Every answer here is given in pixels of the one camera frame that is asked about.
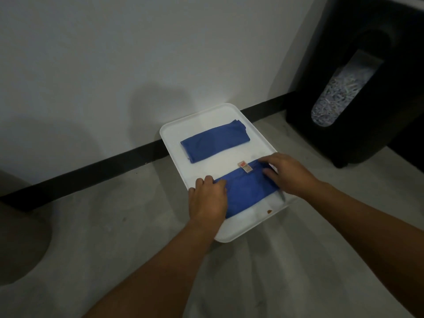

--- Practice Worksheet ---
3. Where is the person's left hand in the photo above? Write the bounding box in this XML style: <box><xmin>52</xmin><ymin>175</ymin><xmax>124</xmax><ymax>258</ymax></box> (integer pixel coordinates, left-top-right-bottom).
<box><xmin>188</xmin><ymin>175</ymin><xmax>229</xmax><ymax>230</ymax></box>

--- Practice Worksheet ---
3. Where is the person's right hand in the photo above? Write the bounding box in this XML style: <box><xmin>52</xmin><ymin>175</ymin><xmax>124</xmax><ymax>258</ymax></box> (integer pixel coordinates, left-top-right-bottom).
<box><xmin>258</xmin><ymin>153</ymin><xmax>321</xmax><ymax>198</ymax></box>

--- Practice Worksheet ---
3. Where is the blue cloth with tag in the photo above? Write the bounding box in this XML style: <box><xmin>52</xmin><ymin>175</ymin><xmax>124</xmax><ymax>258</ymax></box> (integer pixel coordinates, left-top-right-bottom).
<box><xmin>213</xmin><ymin>159</ymin><xmax>280</xmax><ymax>219</ymax></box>

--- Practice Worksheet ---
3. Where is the person's right forearm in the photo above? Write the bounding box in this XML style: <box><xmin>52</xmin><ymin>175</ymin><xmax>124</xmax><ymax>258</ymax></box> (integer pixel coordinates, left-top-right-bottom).
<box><xmin>305</xmin><ymin>181</ymin><xmax>424</xmax><ymax>316</ymax></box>

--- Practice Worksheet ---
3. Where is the person's left forearm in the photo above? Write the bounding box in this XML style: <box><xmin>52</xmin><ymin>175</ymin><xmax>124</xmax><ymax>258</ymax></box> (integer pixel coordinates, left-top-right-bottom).
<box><xmin>81</xmin><ymin>220</ymin><xmax>223</xmax><ymax>318</ymax></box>

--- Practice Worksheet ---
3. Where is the folded blue cloth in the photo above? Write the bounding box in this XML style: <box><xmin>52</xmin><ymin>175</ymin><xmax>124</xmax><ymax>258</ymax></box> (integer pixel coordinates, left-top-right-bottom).
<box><xmin>180</xmin><ymin>119</ymin><xmax>251</xmax><ymax>163</ymax></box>

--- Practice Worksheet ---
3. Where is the white plastic tray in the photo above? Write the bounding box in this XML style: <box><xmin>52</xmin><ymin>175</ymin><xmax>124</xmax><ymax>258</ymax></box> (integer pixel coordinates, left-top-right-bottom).
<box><xmin>159</xmin><ymin>103</ymin><xmax>297</xmax><ymax>243</ymax></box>

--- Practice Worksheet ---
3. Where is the black paper shredder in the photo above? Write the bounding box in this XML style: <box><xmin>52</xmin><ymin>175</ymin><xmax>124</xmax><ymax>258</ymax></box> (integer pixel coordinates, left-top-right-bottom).
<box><xmin>286</xmin><ymin>0</ymin><xmax>424</xmax><ymax>169</ymax></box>

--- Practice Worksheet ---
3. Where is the shredded paper heap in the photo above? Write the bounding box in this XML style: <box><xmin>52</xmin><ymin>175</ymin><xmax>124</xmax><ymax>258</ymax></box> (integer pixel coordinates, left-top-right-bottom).
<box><xmin>311</xmin><ymin>50</ymin><xmax>385</xmax><ymax>127</ymax></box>

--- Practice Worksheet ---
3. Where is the black baseboard strip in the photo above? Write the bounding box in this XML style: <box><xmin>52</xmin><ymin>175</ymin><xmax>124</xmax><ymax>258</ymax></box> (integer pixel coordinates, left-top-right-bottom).
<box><xmin>0</xmin><ymin>91</ymin><xmax>296</xmax><ymax>213</ymax></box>

